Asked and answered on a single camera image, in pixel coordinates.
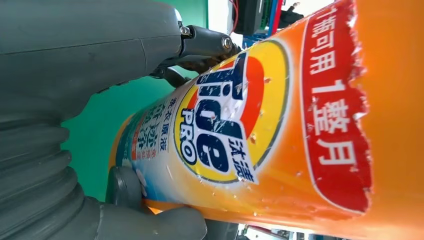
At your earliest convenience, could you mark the black carrying case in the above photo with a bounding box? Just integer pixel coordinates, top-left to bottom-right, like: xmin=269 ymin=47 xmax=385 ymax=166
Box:
xmin=241 ymin=0 xmax=266 ymax=36

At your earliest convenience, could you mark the person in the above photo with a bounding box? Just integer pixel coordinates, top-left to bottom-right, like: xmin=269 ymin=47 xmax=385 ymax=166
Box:
xmin=278 ymin=1 xmax=305 ymax=30

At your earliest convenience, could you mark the red rail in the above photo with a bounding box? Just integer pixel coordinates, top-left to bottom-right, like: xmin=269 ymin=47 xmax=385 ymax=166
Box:
xmin=271 ymin=0 xmax=285 ymax=37

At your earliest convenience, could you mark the orange detergent bottle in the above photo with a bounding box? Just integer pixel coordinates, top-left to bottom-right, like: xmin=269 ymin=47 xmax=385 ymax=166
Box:
xmin=107 ymin=0 xmax=424 ymax=240

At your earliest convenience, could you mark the white table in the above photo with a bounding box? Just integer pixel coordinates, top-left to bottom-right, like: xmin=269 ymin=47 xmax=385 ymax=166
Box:
xmin=207 ymin=0 xmax=246 ymax=46

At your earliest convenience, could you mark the green table mat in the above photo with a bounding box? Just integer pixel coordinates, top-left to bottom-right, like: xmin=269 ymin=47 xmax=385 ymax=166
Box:
xmin=60 ymin=0 xmax=210 ymax=204

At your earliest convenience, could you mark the red cable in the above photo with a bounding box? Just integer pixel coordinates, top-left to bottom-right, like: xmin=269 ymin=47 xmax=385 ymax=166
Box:
xmin=227 ymin=0 xmax=240 ymax=35

